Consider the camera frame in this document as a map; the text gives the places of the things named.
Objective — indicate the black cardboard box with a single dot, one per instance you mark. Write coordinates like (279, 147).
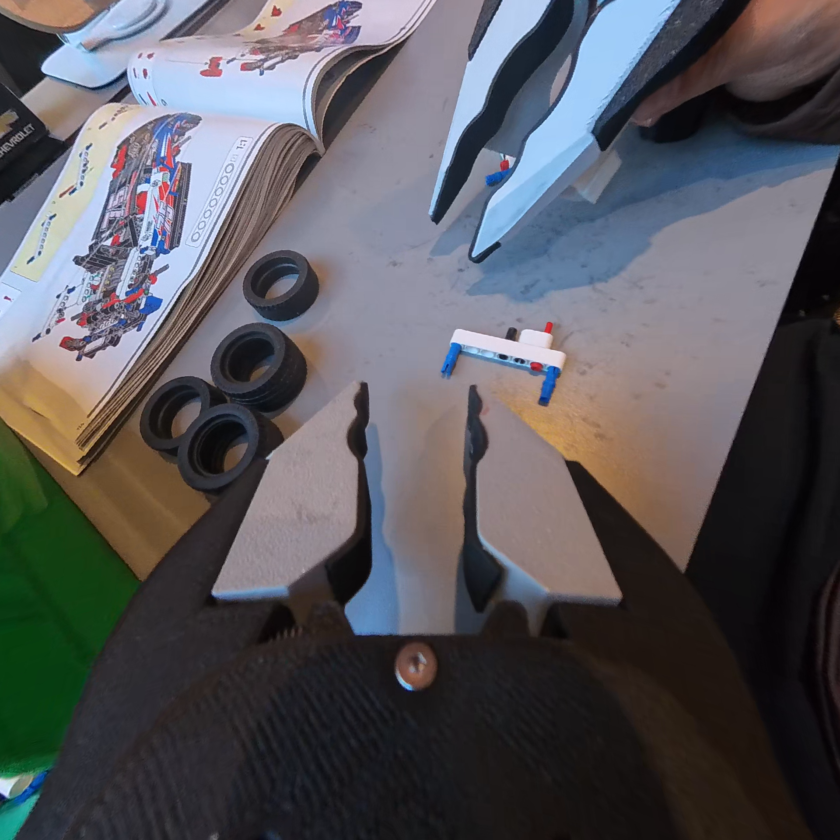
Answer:
(19, 144)

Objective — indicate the person's torso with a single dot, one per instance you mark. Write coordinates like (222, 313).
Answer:
(774, 525)

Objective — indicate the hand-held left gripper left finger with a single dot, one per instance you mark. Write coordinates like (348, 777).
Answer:
(302, 518)

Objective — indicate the person's right forearm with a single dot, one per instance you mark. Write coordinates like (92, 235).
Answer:
(800, 98)

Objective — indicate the person's right hand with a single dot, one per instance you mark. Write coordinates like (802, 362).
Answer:
(722, 72)

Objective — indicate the blue plastic connector pin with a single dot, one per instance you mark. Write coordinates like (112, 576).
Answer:
(550, 385)
(450, 359)

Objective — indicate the black rubber toy tyre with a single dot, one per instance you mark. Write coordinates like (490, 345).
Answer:
(302, 295)
(197, 472)
(289, 380)
(154, 436)

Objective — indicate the open instruction booklet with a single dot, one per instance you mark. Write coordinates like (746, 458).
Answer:
(164, 229)

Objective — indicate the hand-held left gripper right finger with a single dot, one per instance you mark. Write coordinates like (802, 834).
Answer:
(544, 525)

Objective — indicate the grey desk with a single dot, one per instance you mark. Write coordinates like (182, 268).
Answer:
(656, 262)

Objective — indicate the white beam assembly with pins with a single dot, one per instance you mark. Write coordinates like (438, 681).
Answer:
(499, 170)

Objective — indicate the green plastic bin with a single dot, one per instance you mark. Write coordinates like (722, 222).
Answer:
(59, 590)

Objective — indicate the white holed brick beam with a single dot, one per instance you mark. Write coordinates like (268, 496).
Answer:
(505, 350)

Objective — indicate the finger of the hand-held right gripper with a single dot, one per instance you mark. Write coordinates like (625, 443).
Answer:
(590, 98)
(479, 105)

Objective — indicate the white stand base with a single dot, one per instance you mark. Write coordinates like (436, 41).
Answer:
(98, 46)

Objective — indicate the white small connector piece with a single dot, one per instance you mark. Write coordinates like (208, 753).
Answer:
(537, 338)

